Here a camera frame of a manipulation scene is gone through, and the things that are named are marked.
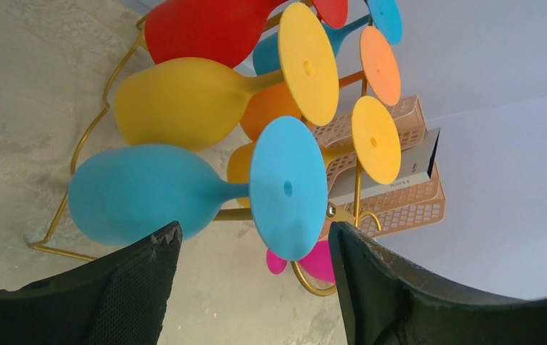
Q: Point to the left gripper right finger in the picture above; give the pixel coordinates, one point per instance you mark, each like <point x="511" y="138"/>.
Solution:
<point x="387" y="299"/>

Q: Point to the peach plastic file organizer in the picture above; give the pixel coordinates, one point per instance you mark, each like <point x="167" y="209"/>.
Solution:
<point x="414" y="199"/>

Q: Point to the yellow wine glass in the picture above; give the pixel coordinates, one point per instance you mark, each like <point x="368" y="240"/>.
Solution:
<point x="373" y="140"/>
<point x="194" y="103"/>

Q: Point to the orange wine glass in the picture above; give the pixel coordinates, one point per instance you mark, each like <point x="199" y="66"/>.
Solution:
<point x="379" y="68"/>

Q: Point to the pink wine glass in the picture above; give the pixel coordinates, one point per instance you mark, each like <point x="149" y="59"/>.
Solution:
<point x="317" y="263"/>

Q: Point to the front yellow wine glass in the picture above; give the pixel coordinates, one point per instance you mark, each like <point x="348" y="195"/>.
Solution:
<point x="373" y="140"/>

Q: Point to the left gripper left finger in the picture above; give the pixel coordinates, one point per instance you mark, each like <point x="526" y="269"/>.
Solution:
<point x="120" y="298"/>

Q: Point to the gold wire glass rack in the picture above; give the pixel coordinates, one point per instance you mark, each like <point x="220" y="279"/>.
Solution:
<point x="334" y="213"/>

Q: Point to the red wine glass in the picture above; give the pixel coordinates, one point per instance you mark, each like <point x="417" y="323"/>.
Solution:
<point x="222" y="31"/>

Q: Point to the rear yellow wine glass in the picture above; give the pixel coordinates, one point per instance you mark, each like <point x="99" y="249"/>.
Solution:
<point x="194" y="103"/>

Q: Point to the blue wine glass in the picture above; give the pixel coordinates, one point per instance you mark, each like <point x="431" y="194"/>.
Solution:
<point x="385" y="15"/>
<point x="122" y="195"/>

